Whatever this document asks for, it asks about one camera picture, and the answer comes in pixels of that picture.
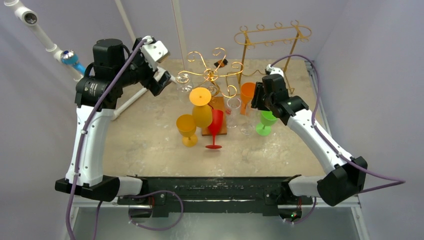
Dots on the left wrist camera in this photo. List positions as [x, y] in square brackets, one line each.
[153, 51]

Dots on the orange goblet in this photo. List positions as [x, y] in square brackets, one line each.
[247, 91]

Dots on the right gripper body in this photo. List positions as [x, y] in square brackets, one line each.
[263, 98]

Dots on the yellow goblet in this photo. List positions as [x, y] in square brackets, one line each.
[201, 111]
[187, 128]

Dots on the clear wine glass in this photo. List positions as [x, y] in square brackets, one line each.
[184, 87]
[247, 124]
[232, 112]

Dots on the gold scroll wine glass rack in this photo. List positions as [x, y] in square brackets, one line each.
[211, 74]

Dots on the small orange black object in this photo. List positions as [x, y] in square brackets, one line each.
[221, 63]

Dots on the white PVC pipe assembly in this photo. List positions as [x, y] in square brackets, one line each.
[39, 33]

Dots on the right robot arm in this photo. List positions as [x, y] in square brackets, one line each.
[344, 174]

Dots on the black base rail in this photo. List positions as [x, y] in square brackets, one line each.
[268, 196]

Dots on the red goblet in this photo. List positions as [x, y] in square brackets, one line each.
[215, 127]

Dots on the green goblet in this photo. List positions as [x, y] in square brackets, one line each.
[266, 120]

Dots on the gold rectangular wire rack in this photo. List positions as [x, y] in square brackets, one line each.
[249, 37]

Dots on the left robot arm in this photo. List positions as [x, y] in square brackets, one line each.
[85, 176]

